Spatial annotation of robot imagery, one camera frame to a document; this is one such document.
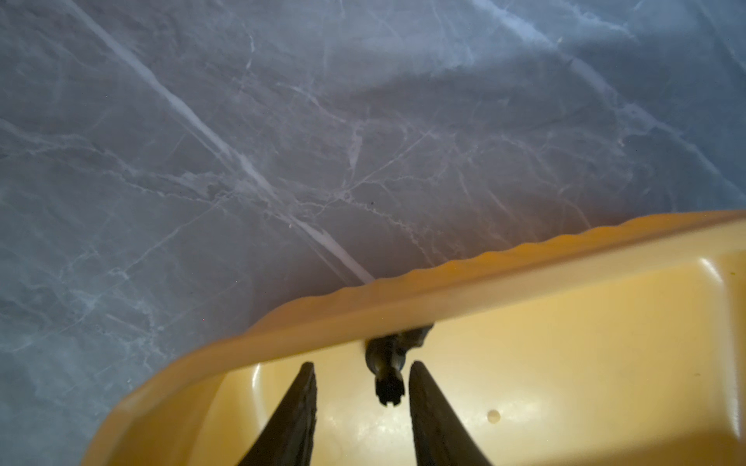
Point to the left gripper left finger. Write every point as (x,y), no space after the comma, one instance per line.
(288,437)

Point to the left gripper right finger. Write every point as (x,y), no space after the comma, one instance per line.
(439,436)

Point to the black chess rook piece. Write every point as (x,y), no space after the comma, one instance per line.
(385,358)

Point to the yellow tray with black pieces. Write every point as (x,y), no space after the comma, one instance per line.
(622,345)

